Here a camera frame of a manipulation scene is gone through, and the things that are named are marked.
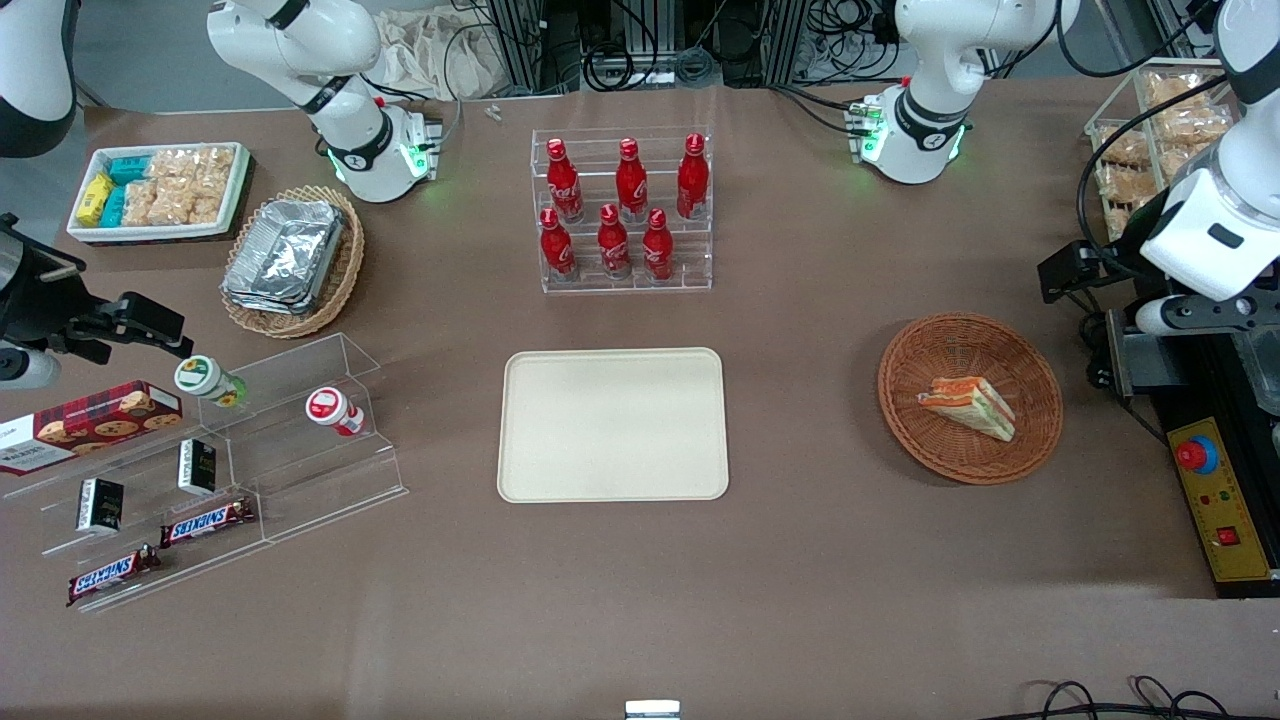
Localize Snickers chocolate bar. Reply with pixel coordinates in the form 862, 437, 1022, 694
159, 496, 257, 549
66, 544, 162, 607

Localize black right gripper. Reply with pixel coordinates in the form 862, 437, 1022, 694
0, 214, 193, 367

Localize grey metal bracket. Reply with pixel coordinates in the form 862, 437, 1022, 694
1104, 308, 1193, 399

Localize clear acrylic stepped shelf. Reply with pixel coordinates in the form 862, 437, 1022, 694
0, 332, 410, 614

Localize white rectangular snack tray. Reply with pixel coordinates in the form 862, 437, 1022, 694
66, 141, 253, 247

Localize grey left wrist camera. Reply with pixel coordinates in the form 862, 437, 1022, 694
1134, 294, 1265, 339

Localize black floor cables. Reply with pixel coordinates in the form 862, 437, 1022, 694
1000, 674, 1280, 720

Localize small black box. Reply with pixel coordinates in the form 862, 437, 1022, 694
177, 438, 218, 497
76, 477, 125, 535

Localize cream plastic tray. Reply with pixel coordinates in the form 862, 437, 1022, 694
497, 347, 730, 503

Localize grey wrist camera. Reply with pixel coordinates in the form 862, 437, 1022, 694
1134, 294, 1265, 339
0, 344, 63, 391

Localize brown round wicker basket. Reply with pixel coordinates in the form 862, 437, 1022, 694
877, 312, 1064, 487

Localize bagged fried snack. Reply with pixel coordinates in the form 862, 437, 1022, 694
1098, 164, 1163, 217
1094, 128, 1153, 169
1143, 72, 1233, 149

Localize clear rice cracker bag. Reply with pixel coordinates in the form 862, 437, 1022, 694
146, 148, 201, 193
121, 180, 161, 228
194, 146, 237, 191
156, 184, 229, 227

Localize black background cable bundle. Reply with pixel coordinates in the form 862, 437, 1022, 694
578, 0, 725, 93

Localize clear acrylic snack box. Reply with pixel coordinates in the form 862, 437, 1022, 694
1084, 58, 1243, 243

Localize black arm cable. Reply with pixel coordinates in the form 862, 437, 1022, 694
1075, 72, 1245, 256

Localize red lid white cup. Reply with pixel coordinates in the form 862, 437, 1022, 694
305, 386, 367, 438

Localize clear acrylic bottle rack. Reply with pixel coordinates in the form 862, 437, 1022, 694
529, 126, 714, 295

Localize triangle sandwich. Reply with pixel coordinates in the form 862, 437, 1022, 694
917, 376, 1017, 443

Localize crumpled white plastic bag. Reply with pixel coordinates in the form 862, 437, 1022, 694
372, 8, 506, 103

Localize light oval wicker basket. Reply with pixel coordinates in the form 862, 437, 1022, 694
219, 184, 367, 340

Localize red tartan cookie box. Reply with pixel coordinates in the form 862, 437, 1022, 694
0, 379, 185, 477

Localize stacked aluminium foil containers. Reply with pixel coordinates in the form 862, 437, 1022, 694
221, 197, 348, 317

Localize red cola bottle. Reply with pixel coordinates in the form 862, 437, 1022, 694
597, 203, 634, 281
614, 137, 649, 224
641, 207, 675, 283
539, 207, 578, 282
676, 132, 711, 221
545, 137, 585, 224

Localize aluminium frame profile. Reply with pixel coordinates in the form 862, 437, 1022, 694
488, 0, 563, 95

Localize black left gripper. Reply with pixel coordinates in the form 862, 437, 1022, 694
1038, 188, 1191, 305

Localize yellow snack packet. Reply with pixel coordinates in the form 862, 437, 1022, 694
76, 172, 117, 225

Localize black yellow control box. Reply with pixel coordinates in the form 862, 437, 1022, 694
1148, 330, 1280, 601

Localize green lid white cup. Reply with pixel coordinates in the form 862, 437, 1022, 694
174, 355, 247, 409

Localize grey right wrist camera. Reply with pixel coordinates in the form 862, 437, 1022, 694
0, 344, 63, 391

